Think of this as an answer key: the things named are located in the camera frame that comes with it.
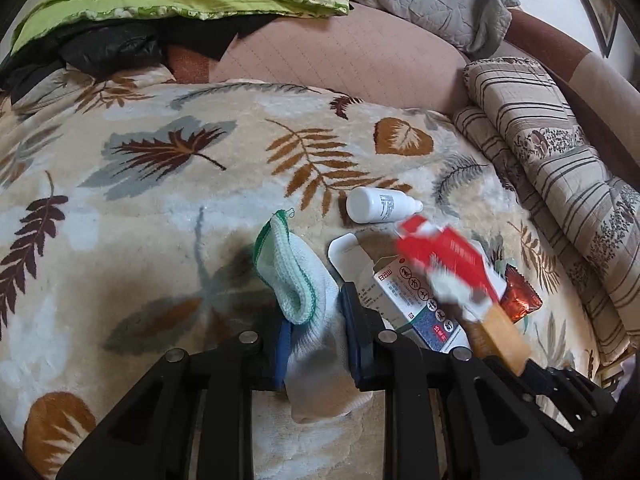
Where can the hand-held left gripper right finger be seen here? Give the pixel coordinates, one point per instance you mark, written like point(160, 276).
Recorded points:
point(352, 335)

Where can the framed wall picture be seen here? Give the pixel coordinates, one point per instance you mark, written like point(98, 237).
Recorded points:
point(607, 15)

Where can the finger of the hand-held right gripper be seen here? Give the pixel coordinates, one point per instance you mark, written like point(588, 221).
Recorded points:
point(575, 405)

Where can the white and green medicine box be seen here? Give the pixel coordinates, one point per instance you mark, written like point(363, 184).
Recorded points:
point(400, 300)

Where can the green quilt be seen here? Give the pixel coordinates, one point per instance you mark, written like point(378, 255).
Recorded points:
point(150, 5)

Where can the red-brown foil wrapper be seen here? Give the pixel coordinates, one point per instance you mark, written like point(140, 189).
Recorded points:
point(522, 297)

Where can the small white plastic bottle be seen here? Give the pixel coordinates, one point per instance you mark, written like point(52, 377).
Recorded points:
point(375, 204)

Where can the pink quilted sofa cushion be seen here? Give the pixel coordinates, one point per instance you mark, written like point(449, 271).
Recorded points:
point(350, 55)

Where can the black puffer jacket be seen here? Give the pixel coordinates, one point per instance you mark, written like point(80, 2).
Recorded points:
point(110, 50)

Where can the white sock green trim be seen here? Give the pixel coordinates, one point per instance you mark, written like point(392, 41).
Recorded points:
point(310, 320)

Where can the torn red cardboard box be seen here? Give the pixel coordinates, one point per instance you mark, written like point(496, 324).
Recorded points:
point(450, 260)

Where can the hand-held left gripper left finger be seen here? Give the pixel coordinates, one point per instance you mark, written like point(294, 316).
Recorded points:
point(282, 355)

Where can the striped folded blanket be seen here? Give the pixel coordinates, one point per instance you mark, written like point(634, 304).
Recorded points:
point(550, 160)

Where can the brown sofa backrest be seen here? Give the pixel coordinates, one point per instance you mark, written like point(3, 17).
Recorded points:
point(550, 40)

